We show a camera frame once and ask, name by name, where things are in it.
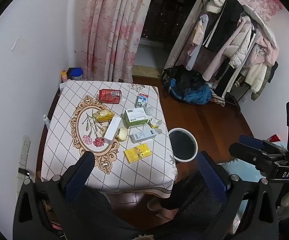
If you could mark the cream puffer jacket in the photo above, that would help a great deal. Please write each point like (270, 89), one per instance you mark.
(257, 78)

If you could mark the red packet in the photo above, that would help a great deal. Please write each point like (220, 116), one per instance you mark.
(110, 95)

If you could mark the blue lid jar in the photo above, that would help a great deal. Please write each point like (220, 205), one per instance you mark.
(76, 74)

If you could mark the black pants with white stripe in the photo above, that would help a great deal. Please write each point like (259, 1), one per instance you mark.
(225, 78)

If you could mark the table with patterned cloth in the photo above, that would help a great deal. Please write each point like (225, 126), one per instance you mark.
(59, 155)

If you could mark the green and white box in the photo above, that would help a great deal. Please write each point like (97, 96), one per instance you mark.
(135, 118)

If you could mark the milk carton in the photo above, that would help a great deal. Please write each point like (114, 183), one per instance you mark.
(142, 100)

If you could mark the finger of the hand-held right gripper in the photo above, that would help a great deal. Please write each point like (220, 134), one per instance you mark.
(247, 153)
(253, 140)

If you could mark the white puffer coat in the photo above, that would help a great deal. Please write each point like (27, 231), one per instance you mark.
(239, 45)

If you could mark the grey fuzzy slipper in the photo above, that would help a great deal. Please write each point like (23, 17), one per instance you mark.
(157, 206)

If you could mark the clear plastic cup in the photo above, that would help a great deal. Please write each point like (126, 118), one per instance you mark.
(150, 111)

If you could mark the long white box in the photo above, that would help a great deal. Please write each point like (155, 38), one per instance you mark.
(112, 130)

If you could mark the dark balcony window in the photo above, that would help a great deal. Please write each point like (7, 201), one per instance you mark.
(164, 12)

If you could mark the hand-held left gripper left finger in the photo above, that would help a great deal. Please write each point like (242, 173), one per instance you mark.
(78, 180)

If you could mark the dark grey rug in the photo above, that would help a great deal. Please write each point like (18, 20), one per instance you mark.
(199, 197)

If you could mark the white round trash bin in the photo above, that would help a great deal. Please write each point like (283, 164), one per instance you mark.
(183, 142)

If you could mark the black jacket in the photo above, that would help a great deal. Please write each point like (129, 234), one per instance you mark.
(224, 25)

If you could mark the red blanket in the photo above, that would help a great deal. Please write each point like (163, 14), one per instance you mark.
(274, 138)

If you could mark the light blue cloth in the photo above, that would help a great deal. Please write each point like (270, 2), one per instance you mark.
(234, 167)

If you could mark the pink fluffy coat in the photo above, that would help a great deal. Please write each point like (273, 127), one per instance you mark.
(262, 53)

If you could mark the blue cloth bag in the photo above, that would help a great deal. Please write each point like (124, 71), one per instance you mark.
(192, 93)

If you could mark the black plastic bag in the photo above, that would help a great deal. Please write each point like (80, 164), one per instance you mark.
(184, 76)

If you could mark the yellow box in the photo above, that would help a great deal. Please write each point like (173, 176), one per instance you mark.
(137, 153)

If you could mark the white box with blue print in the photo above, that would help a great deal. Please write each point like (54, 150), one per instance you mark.
(143, 135)

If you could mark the person's black trouser leg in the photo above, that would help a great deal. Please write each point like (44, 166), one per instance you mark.
(102, 210)

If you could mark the small orange bottle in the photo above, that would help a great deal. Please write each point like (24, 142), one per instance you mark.
(64, 76)

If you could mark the yellow snack packet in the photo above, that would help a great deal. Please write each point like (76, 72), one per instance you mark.
(103, 115)

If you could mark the crumpled clear wrapper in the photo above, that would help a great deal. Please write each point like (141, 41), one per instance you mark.
(155, 123)

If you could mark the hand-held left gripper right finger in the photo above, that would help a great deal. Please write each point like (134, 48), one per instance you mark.
(209, 175)

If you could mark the white wall outlet strip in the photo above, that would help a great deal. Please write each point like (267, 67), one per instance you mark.
(24, 152)

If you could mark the small clear bottle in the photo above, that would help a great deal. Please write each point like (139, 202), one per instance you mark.
(46, 120)

